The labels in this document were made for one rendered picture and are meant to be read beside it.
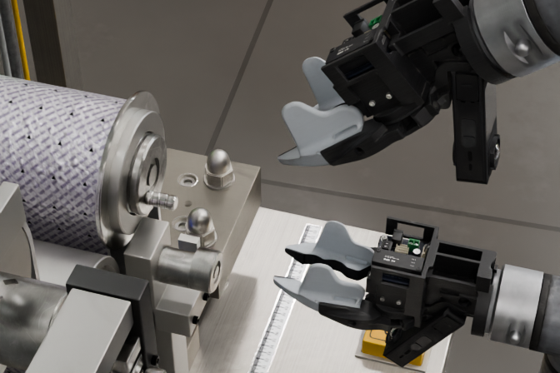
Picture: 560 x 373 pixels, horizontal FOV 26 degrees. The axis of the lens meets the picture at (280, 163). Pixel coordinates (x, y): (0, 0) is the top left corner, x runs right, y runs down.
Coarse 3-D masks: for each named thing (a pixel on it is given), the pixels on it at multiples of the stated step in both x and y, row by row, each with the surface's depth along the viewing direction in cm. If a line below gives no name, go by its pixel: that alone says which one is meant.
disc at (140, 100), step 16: (144, 96) 110; (128, 112) 106; (112, 128) 104; (112, 144) 104; (112, 160) 105; (96, 192) 104; (96, 208) 104; (96, 224) 105; (112, 240) 109; (128, 240) 113
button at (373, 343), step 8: (368, 336) 138; (376, 336) 138; (384, 336) 138; (368, 344) 137; (376, 344) 137; (384, 344) 137; (368, 352) 138; (376, 352) 138; (424, 352) 138; (416, 360) 137
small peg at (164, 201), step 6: (150, 192) 109; (156, 192) 109; (150, 198) 109; (156, 198) 109; (162, 198) 108; (168, 198) 108; (174, 198) 108; (150, 204) 109; (156, 204) 109; (162, 204) 108; (168, 204) 108; (174, 204) 109
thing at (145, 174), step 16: (144, 144) 108; (160, 144) 110; (144, 160) 107; (160, 160) 111; (128, 176) 107; (144, 176) 108; (160, 176) 112; (128, 192) 107; (144, 192) 109; (128, 208) 109; (144, 208) 110
